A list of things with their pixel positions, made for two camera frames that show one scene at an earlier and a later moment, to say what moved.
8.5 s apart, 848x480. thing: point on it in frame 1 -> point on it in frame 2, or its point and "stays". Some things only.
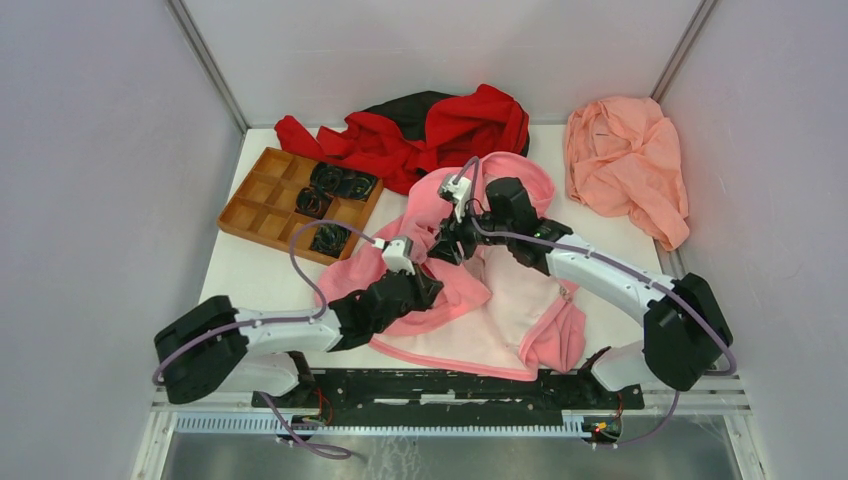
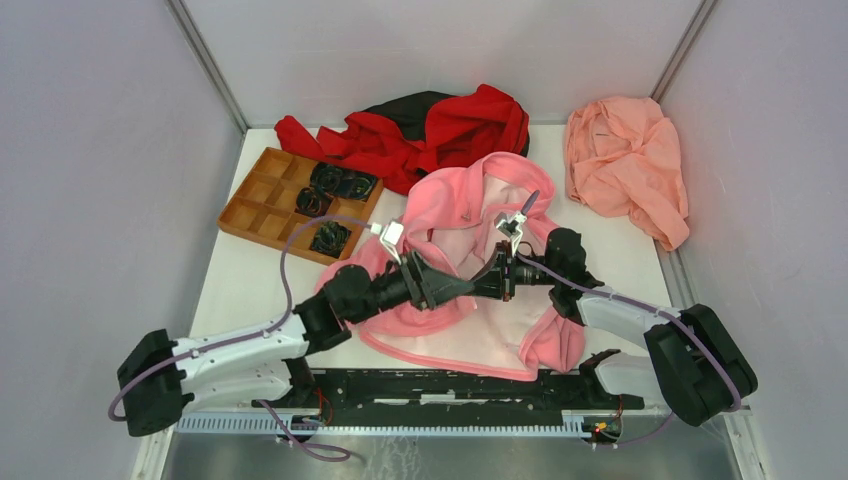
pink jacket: (494, 314) stays
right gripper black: (446, 248) -> (495, 283)
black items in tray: (330, 239) stays
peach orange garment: (624, 160) stays
